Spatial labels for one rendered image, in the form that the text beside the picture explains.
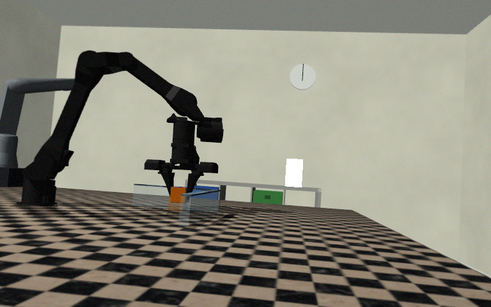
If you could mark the blue and red cube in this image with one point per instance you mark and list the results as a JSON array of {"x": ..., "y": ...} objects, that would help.
[{"x": 176, "y": 194}]

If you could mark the transparent blue cube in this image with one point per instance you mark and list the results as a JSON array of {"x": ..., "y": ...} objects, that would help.
[{"x": 173, "y": 206}]

